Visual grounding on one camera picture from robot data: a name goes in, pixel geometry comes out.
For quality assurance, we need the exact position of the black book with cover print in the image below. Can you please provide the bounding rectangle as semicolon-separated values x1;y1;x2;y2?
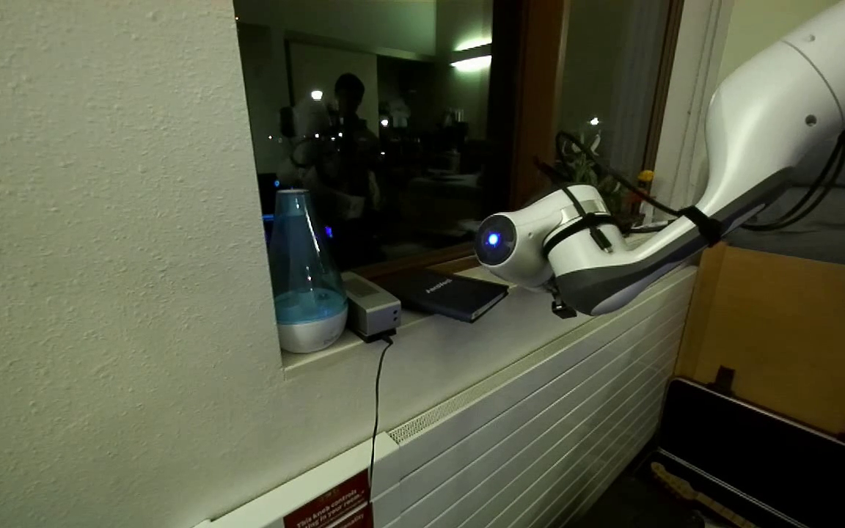
396;270;512;325

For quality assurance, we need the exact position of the grey speaker box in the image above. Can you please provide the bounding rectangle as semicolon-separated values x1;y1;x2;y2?
340;270;406;344

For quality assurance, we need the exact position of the blue white cone humidifier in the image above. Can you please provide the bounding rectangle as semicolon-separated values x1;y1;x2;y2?
270;188;352;355

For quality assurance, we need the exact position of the potted bamboo plant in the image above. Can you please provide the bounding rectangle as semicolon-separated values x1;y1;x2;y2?
538;119;639;199

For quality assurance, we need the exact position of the white slatted radiator cover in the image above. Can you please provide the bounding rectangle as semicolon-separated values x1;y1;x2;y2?
371;264;701;528

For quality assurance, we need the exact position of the red warning label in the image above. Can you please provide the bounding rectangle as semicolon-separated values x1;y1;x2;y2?
283;469;377;528

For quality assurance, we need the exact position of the large wooden board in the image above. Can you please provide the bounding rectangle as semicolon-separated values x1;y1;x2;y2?
672;237;845;459

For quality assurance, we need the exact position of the black furniture edge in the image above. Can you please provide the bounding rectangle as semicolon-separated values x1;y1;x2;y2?
648;378;845;528

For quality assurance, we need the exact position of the black power cable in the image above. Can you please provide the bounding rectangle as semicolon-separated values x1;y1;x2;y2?
365;333;400;493

